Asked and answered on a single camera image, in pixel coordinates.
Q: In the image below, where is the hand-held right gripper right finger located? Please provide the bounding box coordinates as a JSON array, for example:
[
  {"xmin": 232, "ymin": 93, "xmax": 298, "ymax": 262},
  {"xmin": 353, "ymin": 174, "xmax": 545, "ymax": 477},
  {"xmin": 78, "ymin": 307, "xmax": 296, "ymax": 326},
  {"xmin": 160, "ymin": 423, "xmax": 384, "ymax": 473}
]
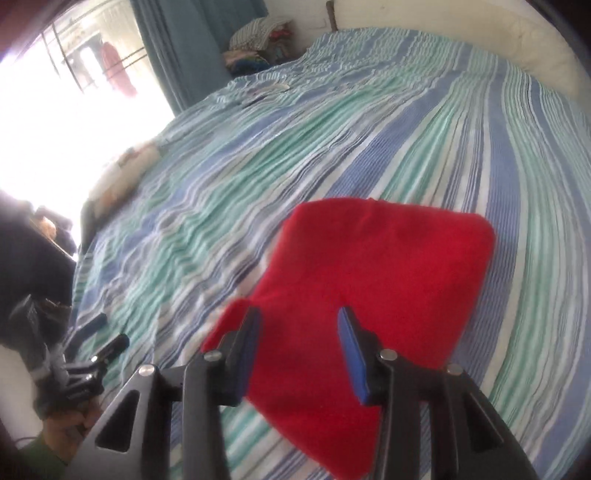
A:
[{"xmin": 337, "ymin": 305, "xmax": 542, "ymax": 480}]

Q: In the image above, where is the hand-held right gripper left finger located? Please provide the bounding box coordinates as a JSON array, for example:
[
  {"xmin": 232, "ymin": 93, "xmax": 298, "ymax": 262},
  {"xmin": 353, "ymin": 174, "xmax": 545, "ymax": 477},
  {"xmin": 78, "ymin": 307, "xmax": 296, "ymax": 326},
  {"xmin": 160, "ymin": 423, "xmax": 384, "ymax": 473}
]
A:
[{"xmin": 65, "ymin": 306, "xmax": 264, "ymax": 480}]

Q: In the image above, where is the striped bed sheet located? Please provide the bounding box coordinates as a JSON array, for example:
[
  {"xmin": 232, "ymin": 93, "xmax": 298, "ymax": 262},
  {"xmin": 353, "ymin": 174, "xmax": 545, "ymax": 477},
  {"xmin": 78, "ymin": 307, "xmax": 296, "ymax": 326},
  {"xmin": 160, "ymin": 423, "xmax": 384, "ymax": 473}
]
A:
[{"xmin": 69, "ymin": 25, "xmax": 591, "ymax": 480}]

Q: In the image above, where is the pile of colourful clothes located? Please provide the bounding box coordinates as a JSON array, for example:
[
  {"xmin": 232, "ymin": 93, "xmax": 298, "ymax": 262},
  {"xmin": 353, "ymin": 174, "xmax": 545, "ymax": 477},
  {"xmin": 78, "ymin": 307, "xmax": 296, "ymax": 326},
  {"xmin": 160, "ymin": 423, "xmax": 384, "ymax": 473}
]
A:
[{"xmin": 222, "ymin": 17, "xmax": 296, "ymax": 77}]

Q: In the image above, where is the red hanging garment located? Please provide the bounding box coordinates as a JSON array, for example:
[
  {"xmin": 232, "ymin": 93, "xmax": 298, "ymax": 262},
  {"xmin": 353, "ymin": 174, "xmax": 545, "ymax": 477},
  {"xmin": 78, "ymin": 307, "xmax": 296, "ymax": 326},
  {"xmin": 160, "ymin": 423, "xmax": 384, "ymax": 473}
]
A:
[{"xmin": 98, "ymin": 41, "xmax": 138, "ymax": 99}]

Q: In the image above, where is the dark furniture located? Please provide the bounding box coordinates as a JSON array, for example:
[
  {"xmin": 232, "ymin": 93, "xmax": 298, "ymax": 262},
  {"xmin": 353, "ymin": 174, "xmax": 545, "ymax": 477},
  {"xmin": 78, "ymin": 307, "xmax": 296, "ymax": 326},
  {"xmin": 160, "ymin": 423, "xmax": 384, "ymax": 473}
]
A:
[{"xmin": 0, "ymin": 193, "xmax": 78, "ymax": 344}]

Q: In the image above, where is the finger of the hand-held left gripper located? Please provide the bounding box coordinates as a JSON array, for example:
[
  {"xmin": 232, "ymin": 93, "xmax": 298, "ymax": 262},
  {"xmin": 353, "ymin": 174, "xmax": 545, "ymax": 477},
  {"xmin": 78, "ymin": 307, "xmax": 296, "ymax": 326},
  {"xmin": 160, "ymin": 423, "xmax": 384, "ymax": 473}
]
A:
[
  {"xmin": 90, "ymin": 333, "xmax": 131, "ymax": 371},
  {"xmin": 68, "ymin": 312, "xmax": 108, "ymax": 343}
]

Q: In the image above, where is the metal window railing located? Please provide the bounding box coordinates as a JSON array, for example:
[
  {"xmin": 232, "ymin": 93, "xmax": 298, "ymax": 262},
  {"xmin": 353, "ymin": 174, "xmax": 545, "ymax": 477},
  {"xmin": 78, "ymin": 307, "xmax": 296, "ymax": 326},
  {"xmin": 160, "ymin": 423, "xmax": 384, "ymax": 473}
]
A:
[{"xmin": 41, "ymin": 18, "xmax": 153, "ymax": 95}]

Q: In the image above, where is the cream fluffy cloth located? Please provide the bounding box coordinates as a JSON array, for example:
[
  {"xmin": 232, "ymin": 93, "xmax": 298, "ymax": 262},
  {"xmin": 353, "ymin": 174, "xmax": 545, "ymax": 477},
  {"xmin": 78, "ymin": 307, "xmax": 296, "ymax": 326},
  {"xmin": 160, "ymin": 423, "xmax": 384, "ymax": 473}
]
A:
[{"xmin": 84, "ymin": 138, "xmax": 163, "ymax": 219}]

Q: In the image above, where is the blue curtain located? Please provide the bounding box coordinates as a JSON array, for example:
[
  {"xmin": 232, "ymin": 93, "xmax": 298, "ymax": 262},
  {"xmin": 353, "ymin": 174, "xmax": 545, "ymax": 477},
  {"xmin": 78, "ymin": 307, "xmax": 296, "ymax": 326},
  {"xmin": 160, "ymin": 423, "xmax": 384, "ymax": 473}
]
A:
[{"xmin": 130, "ymin": 0, "xmax": 269, "ymax": 118}]

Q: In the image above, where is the person's left hand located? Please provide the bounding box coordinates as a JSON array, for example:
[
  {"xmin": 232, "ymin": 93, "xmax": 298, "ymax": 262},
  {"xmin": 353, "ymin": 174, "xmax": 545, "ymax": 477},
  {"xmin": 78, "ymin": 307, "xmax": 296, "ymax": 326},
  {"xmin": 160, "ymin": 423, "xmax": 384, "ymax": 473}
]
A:
[{"xmin": 41, "ymin": 404, "xmax": 99, "ymax": 462}]

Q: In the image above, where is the red sweater with white print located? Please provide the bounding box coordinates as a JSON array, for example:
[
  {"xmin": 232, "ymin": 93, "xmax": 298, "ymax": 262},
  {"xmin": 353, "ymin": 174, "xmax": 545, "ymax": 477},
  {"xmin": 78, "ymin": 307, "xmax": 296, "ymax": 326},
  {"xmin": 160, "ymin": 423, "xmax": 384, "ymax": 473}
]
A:
[{"xmin": 201, "ymin": 198, "xmax": 497, "ymax": 480}]

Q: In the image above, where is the person's left forearm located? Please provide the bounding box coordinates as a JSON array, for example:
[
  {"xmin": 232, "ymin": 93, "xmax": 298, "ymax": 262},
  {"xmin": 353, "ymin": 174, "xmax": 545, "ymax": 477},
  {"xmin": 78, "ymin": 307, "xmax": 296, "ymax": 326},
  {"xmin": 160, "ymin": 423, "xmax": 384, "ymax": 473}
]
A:
[{"xmin": 16, "ymin": 438, "xmax": 72, "ymax": 480}]

